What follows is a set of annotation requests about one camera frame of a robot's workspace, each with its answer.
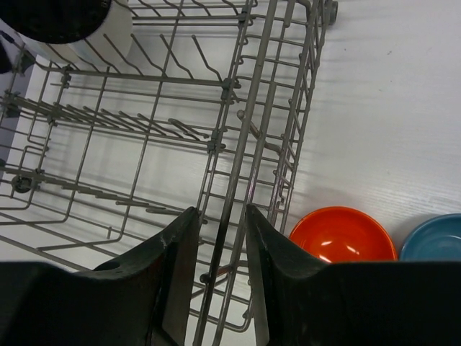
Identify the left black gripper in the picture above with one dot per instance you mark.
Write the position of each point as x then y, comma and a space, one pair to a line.
56, 22

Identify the orange bowl left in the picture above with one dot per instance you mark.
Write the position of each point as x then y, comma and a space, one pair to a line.
342, 234

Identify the grey wire dish rack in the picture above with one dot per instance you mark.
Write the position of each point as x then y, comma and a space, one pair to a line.
208, 111

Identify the blue bowl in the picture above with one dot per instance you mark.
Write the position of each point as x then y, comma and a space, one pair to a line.
434, 240

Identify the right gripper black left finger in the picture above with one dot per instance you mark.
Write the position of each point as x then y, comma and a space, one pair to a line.
141, 297

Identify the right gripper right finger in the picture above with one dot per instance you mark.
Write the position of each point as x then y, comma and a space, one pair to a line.
298, 299

